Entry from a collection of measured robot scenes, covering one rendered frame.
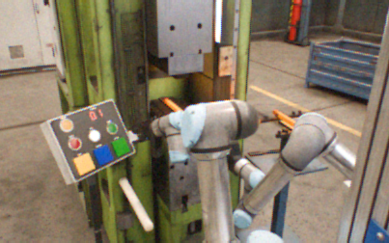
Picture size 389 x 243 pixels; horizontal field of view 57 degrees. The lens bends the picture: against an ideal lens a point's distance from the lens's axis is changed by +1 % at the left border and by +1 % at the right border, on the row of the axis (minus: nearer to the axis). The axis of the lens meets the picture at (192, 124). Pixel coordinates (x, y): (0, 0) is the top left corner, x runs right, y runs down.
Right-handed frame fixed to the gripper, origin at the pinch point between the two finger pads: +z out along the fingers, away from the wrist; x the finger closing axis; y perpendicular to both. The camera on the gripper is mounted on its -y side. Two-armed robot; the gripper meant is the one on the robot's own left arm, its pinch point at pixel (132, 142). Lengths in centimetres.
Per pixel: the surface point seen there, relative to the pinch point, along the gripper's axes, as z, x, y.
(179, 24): -17, -41, 43
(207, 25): -22, -55, 39
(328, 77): 86, -432, -43
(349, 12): 181, -940, 54
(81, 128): 10.4, 14.3, 14.4
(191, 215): 34, -42, -58
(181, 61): -8, -42, 27
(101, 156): 9.6, 11.3, -0.3
